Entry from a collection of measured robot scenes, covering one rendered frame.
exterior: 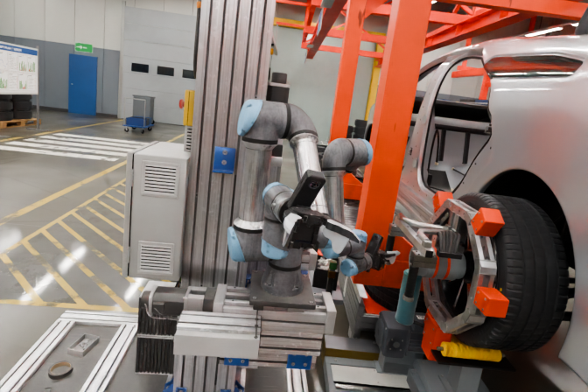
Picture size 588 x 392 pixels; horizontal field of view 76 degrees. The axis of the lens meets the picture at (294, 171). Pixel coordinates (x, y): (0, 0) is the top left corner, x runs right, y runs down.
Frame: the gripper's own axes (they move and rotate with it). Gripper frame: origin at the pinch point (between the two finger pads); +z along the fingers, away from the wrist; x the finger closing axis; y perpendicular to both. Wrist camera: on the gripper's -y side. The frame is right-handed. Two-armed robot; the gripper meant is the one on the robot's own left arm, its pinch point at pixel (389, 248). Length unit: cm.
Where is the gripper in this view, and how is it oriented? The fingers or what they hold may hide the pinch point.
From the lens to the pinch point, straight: 193.3
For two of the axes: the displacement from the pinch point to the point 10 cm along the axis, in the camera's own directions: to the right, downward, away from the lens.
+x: 7.1, 2.2, -6.7
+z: 6.9, -0.5, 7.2
